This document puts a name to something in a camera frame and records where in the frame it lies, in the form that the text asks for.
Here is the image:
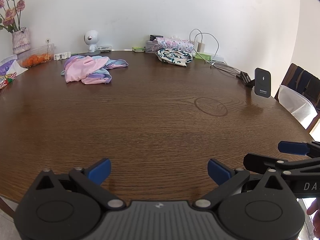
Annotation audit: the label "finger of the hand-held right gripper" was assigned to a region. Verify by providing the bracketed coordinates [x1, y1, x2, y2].
[243, 153, 320, 178]
[278, 141, 320, 158]

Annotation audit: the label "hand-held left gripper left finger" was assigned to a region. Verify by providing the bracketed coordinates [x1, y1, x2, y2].
[35, 158, 125, 209]

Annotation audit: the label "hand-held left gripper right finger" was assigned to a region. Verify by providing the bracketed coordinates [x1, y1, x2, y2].
[195, 158, 285, 209]

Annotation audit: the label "pink floral garment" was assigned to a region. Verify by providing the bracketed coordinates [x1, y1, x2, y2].
[152, 37, 194, 52]

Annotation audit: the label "dark clothes on chair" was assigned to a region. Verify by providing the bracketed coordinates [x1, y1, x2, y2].
[291, 66, 320, 105]

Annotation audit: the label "person's right hand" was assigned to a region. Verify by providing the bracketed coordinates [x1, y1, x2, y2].
[306, 197, 320, 233]

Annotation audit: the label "white bag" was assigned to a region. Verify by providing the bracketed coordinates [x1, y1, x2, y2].
[278, 84, 318, 130]

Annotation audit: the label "wooden chair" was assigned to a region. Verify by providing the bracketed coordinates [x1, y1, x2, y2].
[274, 63, 320, 135]

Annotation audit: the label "black charger stand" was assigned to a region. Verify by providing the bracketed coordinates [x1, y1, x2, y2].
[236, 71, 256, 88]

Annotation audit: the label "pastel pink purple garment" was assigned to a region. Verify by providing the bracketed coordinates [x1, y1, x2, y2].
[61, 55, 129, 85]

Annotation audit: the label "white power strip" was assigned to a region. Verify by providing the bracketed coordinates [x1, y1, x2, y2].
[205, 54, 225, 62]

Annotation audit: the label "cream green floral garment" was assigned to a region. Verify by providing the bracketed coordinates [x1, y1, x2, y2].
[157, 49, 193, 67]

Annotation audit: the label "clear container with orange food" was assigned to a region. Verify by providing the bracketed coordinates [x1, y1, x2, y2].
[19, 44, 55, 68]

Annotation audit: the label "red checkered packet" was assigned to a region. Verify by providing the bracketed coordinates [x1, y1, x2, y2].
[0, 72, 17, 90]

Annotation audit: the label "lavender tin box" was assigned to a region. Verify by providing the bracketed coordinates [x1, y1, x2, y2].
[145, 40, 160, 53]

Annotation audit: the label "purple tissue pack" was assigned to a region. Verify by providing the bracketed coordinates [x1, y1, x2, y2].
[0, 54, 29, 77]

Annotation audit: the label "lilac lace vase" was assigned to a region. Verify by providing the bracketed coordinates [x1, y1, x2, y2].
[12, 27, 31, 55]

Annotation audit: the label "pink artificial flowers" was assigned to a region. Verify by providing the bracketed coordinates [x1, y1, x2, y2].
[0, 0, 26, 33]

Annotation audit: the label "black wireless charger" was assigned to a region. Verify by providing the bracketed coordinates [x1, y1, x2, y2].
[254, 67, 272, 98]

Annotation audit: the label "white cable bundle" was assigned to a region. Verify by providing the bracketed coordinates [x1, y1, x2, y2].
[205, 60, 243, 75]

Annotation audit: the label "looped white cable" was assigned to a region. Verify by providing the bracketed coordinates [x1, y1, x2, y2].
[189, 29, 220, 63]

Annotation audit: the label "white robot-shaped camera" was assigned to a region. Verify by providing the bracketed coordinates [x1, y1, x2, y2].
[84, 30, 100, 55]

